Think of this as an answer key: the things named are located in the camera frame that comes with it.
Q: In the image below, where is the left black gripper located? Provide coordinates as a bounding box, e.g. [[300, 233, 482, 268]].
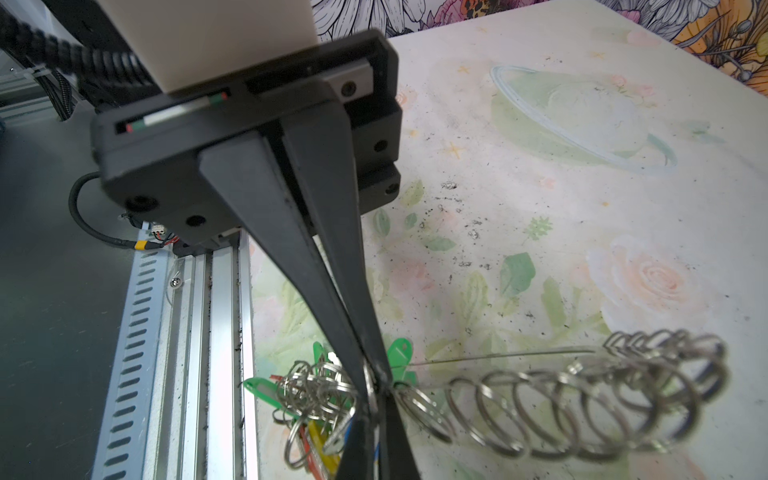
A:
[[91, 31, 402, 395]]

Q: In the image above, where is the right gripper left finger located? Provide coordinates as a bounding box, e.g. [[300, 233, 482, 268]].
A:
[[335, 407, 375, 480]]

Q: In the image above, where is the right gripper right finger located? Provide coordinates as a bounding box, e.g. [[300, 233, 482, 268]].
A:
[[378, 393, 420, 480]]

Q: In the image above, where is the yellow key tag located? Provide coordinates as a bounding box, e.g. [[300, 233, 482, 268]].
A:
[[303, 421, 341, 480]]

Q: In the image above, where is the large metal key ring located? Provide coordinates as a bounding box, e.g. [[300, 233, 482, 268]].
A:
[[272, 328, 730, 472]]

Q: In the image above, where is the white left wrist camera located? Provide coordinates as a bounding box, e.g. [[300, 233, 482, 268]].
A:
[[99, 0, 319, 92]]

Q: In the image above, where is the aluminium front rail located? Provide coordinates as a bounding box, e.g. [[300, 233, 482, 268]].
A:
[[141, 234, 260, 479]]

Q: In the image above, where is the left black cable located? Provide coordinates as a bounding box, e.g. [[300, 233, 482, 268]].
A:
[[0, 11, 157, 91]]

